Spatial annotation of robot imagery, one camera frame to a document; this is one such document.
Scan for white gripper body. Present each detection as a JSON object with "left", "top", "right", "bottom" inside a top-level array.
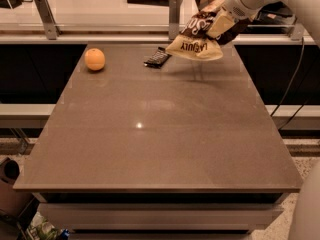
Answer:
[{"left": 224, "top": 0, "right": 262, "bottom": 20}]

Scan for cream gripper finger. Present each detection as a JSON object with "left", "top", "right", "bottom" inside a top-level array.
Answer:
[{"left": 206, "top": 9, "right": 235, "bottom": 38}]

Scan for brown Late July chip bag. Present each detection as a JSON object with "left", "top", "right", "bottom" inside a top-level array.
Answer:
[{"left": 166, "top": 0, "right": 252, "bottom": 61}]

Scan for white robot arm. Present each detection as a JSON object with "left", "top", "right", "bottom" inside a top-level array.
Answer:
[{"left": 222, "top": 0, "right": 320, "bottom": 240}]

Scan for black rxbar chocolate bar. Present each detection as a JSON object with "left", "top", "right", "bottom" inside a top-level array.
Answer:
[{"left": 144, "top": 47, "right": 170, "bottom": 68}]

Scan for orange fruit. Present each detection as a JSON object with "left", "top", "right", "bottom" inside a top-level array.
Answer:
[{"left": 85, "top": 48, "right": 106, "bottom": 71}]

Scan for black device on counter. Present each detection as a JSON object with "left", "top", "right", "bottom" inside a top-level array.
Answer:
[{"left": 0, "top": 0, "right": 33, "bottom": 9}]

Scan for brown bin on floor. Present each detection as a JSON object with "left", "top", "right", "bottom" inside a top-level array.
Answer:
[{"left": 0, "top": 158, "right": 32, "bottom": 217}]

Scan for green items on floor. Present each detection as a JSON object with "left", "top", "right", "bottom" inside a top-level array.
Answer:
[{"left": 25, "top": 212, "right": 70, "bottom": 240}]

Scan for middle metal glass bracket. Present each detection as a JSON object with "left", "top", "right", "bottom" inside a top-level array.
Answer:
[{"left": 168, "top": 0, "right": 182, "bottom": 40}]

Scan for metal glass bracket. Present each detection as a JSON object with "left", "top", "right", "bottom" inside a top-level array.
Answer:
[
  {"left": 288, "top": 19, "right": 305, "bottom": 41},
  {"left": 168, "top": 0, "right": 182, "bottom": 40},
  {"left": 34, "top": 0, "right": 60, "bottom": 40}
]

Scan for right metal glass bracket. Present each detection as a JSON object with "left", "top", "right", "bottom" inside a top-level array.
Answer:
[{"left": 288, "top": 19, "right": 305, "bottom": 41}]

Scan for black cable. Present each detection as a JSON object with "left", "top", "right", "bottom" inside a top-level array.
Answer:
[{"left": 269, "top": 37, "right": 311, "bottom": 132}]

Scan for left metal glass bracket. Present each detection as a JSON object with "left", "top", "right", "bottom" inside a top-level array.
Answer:
[{"left": 34, "top": 0, "right": 60, "bottom": 40}]

